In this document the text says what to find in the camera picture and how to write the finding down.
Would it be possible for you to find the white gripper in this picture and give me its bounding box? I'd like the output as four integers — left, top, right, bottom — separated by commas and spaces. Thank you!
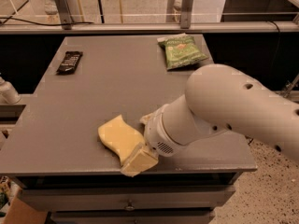
121, 104, 187, 177

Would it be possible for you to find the yellow wavy sponge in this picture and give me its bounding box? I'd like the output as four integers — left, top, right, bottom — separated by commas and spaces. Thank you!
98, 115, 145, 164

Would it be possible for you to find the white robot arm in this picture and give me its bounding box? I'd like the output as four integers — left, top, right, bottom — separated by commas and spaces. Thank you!
121, 64, 299, 176

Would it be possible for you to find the green jalapeno chip bag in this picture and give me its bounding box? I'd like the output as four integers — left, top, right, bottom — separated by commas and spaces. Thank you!
157, 33, 208, 70

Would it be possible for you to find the metal drawer knob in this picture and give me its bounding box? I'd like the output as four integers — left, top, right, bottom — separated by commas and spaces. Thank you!
124, 201, 135, 212

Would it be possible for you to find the grey cabinet with drawers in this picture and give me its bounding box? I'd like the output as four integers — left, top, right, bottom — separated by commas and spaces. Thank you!
0, 35, 256, 224

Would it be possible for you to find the black chocolate bar wrapper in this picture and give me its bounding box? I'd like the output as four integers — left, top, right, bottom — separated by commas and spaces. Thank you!
56, 51, 83, 75

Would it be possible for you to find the grey metal railing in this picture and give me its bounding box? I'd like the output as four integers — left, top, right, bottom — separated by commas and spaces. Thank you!
0, 0, 299, 34

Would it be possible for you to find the white pipe at left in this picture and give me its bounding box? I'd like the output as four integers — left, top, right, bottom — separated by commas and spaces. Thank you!
0, 77, 21, 104

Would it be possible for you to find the cardboard box lower left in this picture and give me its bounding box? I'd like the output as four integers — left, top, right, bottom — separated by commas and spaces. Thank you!
2, 198, 48, 224

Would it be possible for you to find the black cable at right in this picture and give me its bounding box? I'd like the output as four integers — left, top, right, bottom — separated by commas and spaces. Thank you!
268, 21, 282, 79

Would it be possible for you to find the black cable on floor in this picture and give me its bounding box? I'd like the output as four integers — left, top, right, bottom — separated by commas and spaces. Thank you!
0, 0, 95, 27

